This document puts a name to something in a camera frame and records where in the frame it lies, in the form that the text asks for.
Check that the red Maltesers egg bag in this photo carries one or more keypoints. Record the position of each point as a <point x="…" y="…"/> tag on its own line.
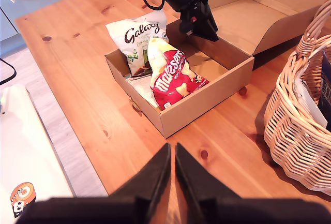
<point x="173" y="84"/>

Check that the white Galaxy egg bag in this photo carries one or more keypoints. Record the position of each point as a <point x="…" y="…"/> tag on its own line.
<point x="134" y="40"/>

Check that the brown cardboard box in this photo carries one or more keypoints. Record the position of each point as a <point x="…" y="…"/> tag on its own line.
<point x="207" y="99"/>

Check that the woven wicker basket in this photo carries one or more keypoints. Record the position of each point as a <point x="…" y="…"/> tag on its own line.
<point x="292" y="136"/>

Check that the white crumpled paper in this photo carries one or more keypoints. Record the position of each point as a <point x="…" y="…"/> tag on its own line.
<point x="142" y="90"/>

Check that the white flat packet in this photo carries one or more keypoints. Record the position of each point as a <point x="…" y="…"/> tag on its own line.
<point x="309" y="102"/>

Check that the white plastic board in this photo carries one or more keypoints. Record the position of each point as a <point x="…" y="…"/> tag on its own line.
<point x="23" y="143"/>

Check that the dark blue foil bag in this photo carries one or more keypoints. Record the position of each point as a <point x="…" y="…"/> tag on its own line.
<point x="326" y="92"/>

